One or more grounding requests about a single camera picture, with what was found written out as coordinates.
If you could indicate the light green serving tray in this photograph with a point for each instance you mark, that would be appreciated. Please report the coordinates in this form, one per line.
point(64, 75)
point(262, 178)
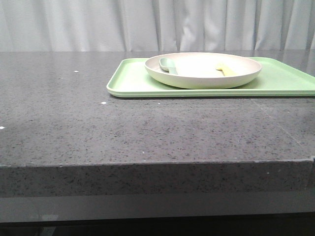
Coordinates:
point(277, 79)

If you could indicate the white pleated curtain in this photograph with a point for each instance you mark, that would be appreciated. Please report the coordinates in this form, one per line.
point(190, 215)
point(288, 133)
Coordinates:
point(156, 25)

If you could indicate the pale green plastic spoon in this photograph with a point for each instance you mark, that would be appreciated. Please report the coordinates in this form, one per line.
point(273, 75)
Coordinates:
point(168, 65)

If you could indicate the yellow plastic fork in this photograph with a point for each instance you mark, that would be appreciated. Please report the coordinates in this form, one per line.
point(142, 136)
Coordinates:
point(225, 69)

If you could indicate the cream round plate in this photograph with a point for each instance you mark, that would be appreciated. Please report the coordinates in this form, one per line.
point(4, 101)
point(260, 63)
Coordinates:
point(196, 70)

